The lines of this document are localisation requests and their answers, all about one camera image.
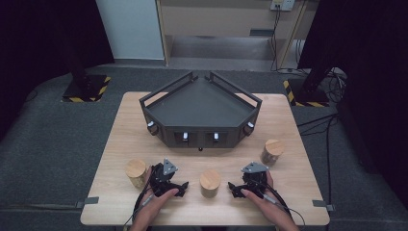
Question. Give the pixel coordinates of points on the dark grey corner rack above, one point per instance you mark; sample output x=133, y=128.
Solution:
x=198, y=102

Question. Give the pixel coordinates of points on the white wall socket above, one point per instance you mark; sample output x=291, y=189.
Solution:
x=282, y=4

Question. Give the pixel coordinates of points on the black stand with striped base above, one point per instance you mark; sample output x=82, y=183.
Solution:
x=86, y=88
x=308, y=94

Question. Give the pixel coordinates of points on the grey tape strip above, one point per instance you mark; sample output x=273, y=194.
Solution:
x=88, y=201
x=322, y=204

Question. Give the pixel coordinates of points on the light wooden cabinet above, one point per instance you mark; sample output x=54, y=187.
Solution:
x=218, y=22

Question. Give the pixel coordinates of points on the black curtain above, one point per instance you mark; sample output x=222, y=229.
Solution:
x=38, y=48
x=375, y=80

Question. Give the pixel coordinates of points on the person's right hand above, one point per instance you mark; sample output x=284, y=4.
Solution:
x=269, y=207

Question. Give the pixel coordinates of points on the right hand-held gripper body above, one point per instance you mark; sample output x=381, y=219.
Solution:
x=255, y=179

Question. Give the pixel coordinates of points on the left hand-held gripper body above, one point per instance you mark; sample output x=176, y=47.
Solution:
x=162, y=179

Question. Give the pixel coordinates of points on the wooden cylinder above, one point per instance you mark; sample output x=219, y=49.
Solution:
x=135, y=168
x=210, y=179
x=274, y=147

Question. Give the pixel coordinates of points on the person's left hand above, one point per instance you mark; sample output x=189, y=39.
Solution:
x=150, y=208

